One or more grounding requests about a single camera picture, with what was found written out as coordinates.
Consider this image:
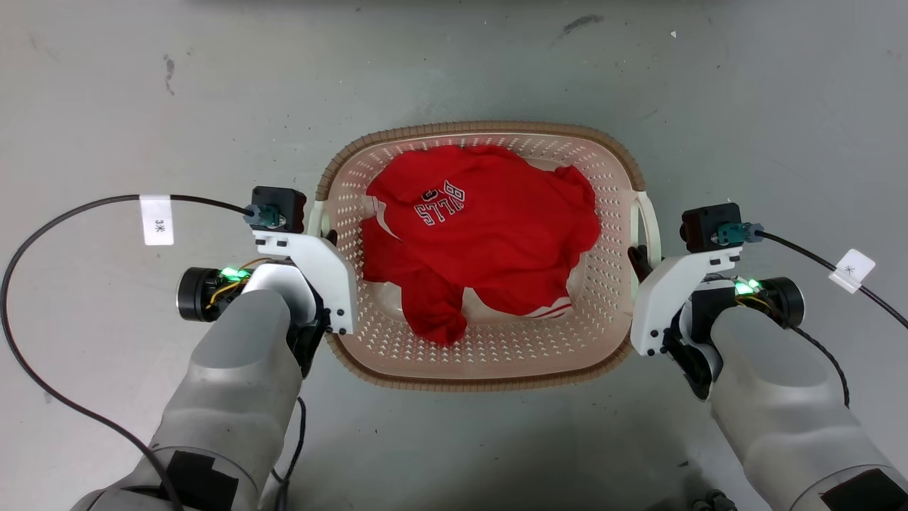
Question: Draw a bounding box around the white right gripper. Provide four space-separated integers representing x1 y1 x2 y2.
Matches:
627 244 744 402

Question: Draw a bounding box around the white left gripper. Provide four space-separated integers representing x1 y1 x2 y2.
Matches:
252 229 358 378

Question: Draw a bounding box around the beige plastic laundry basket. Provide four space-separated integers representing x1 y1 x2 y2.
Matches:
306 121 663 392

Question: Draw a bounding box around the red sports jersey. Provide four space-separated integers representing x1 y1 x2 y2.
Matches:
360 144 602 347

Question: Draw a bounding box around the white rectangular cable label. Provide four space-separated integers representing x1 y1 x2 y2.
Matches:
139 194 175 247

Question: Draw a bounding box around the black right camera cable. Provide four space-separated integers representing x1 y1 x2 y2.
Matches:
753 230 908 330

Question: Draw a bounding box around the black camera cable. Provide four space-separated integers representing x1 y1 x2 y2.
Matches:
753 230 908 330
0 194 255 511

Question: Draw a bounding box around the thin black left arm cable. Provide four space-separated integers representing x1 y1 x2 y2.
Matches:
271 396 307 511

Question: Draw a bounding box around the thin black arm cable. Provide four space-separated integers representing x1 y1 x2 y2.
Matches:
271 396 307 511
786 323 851 410

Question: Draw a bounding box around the white folded cable label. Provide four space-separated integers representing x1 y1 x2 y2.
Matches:
828 248 877 295

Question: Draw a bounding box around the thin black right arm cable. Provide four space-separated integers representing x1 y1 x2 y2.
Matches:
786 323 851 410

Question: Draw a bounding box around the black left camera cable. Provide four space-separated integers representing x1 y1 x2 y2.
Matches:
0 194 255 511

